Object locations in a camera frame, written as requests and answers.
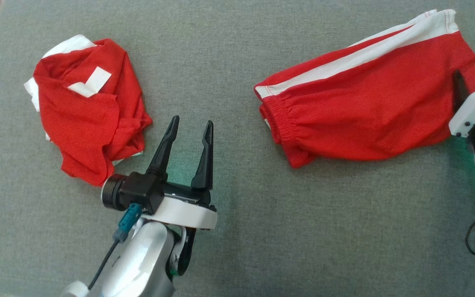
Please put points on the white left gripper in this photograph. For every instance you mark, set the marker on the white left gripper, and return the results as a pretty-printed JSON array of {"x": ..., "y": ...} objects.
[{"x": 184, "y": 214}]

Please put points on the red shorts white stripe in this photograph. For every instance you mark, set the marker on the red shorts white stripe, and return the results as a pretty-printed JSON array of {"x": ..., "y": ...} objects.
[{"x": 365, "y": 103}]

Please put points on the red white basketball jersey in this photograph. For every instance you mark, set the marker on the red white basketball jersey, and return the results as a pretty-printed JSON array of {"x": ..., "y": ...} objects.
[{"x": 89, "y": 123}]

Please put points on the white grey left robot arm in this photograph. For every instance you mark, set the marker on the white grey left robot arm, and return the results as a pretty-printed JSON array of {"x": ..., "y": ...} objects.
[{"x": 142, "y": 260}]

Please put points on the large grey sofa seat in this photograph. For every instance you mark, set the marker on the large grey sofa seat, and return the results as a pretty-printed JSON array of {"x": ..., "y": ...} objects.
[{"x": 237, "y": 231}]

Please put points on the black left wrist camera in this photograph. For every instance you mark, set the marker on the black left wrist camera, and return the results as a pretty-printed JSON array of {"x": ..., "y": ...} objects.
[{"x": 138, "y": 192}]

